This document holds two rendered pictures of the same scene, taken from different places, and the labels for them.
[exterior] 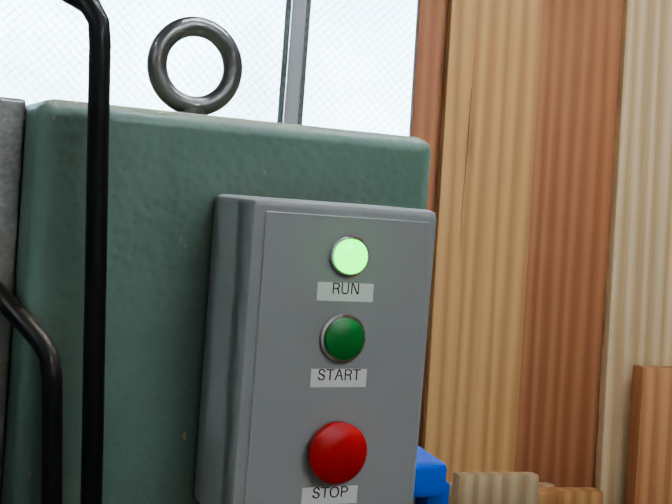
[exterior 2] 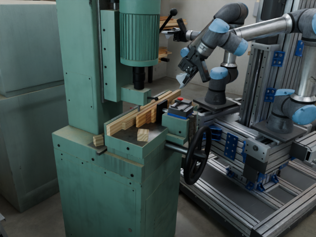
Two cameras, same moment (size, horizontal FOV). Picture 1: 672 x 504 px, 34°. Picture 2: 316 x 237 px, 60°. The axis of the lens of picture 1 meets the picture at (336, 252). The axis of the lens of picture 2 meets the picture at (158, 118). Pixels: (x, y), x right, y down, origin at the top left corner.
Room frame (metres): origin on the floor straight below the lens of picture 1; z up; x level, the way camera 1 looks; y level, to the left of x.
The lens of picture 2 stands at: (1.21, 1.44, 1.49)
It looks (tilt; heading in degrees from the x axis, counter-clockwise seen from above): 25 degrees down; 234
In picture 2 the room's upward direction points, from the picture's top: 2 degrees clockwise
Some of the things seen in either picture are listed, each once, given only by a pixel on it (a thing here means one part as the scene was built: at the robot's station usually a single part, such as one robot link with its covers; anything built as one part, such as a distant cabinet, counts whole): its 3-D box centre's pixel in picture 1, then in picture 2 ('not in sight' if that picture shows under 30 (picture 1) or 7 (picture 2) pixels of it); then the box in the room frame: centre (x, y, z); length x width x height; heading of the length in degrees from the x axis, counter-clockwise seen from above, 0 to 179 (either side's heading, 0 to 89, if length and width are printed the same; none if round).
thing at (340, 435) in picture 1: (337, 452); not in sight; (0.52, -0.01, 1.36); 0.03 x 0.01 x 0.03; 115
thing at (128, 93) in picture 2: not in sight; (136, 96); (0.55, 0.34, 1.03); 0.14 x 0.07 x 0.09; 115
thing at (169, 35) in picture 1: (195, 70); not in sight; (0.67, 0.09, 1.55); 0.06 x 0.02 x 0.06; 115
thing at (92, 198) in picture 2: not in sight; (121, 195); (0.60, 0.25, 0.36); 0.58 x 0.45 x 0.71; 115
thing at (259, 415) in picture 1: (314, 358); not in sight; (0.56, 0.01, 1.40); 0.10 x 0.06 x 0.16; 115
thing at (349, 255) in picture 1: (351, 256); not in sight; (0.53, -0.01, 1.46); 0.02 x 0.01 x 0.02; 115
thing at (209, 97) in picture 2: not in sight; (216, 94); (-0.18, 0.20, 0.87); 0.15 x 0.15 x 0.10
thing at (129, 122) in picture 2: not in sight; (155, 106); (0.39, 0.28, 0.92); 0.60 x 0.02 x 0.04; 25
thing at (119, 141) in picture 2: not in sight; (164, 124); (0.43, 0.42, 0.87); 0.61 x 0.30 x 0.06; 25
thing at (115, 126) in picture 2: not in sight; (144, 109); (0.48, 0.30, 0.93); 0.60 x 0.02 x 0.05; 25
